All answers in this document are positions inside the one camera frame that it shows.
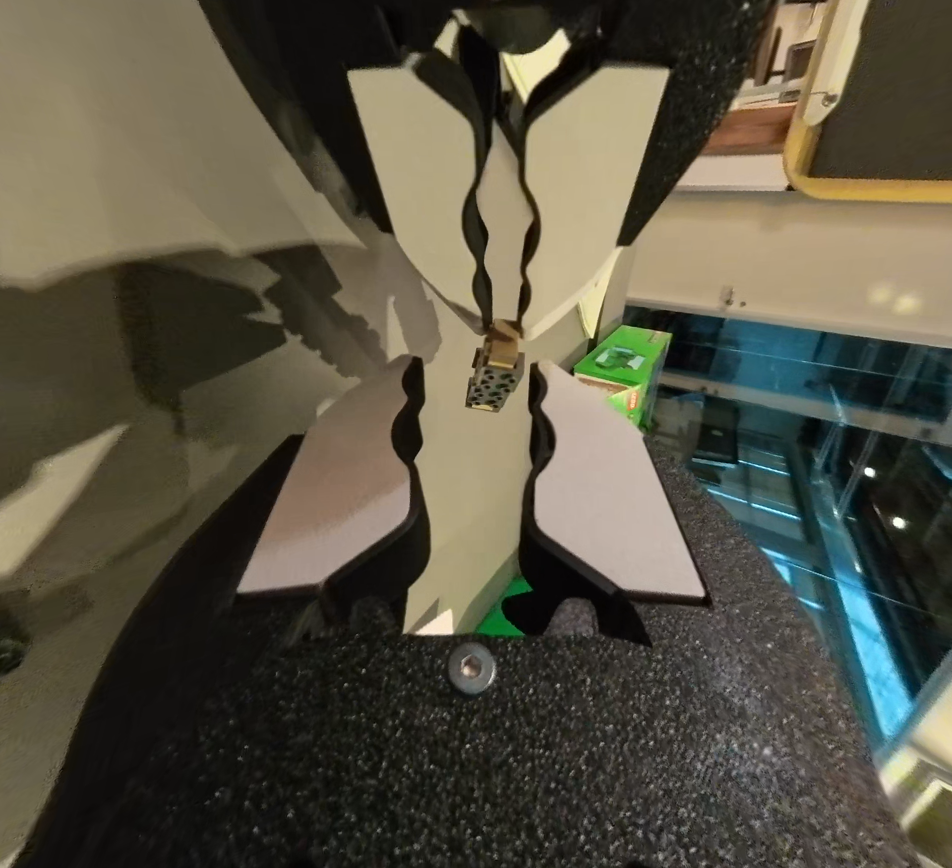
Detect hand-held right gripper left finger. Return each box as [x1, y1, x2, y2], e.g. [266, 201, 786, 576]
[237, 355, 434, 597]

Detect yellow brick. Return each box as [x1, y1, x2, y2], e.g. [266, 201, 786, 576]
[482, 319, 527, 371]

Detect green cardboard toy box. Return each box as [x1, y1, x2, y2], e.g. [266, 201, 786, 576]
[573, 325, 674, 432]

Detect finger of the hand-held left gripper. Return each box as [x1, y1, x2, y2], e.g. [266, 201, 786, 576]
[348, 52, 498, 333]
[519, 59, 672, 338]

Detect dark panel yellow frame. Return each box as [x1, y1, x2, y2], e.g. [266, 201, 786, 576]
[783, 0, 952, 203]

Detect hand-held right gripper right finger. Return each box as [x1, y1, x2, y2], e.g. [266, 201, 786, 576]
[518, 359, 709, 603]

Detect yellow and grey brick assembly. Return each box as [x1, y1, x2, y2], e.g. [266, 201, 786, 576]
[466, 355, 523, 411]

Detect green plastic crate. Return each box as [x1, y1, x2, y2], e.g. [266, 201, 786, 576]
[476, 576, 538, 637]

